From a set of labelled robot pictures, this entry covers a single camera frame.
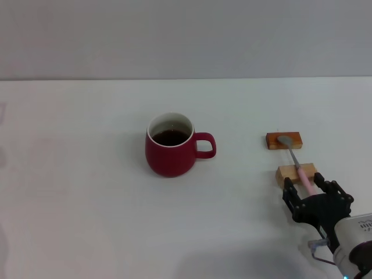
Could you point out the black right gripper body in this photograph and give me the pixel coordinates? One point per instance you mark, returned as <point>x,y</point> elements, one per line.
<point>322,209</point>

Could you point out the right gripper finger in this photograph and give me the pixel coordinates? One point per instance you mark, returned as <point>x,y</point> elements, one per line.
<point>331,187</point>
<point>292,196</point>

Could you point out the red ceramic coffee mug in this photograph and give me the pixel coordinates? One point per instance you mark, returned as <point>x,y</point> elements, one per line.
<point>171,160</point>

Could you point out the light wooden block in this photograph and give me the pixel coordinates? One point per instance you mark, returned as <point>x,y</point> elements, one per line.
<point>287,173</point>

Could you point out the dark reddish wooden block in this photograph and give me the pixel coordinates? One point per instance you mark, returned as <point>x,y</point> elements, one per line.
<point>271,141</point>

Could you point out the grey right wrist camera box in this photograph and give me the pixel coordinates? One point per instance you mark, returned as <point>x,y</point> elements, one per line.
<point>354,229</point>

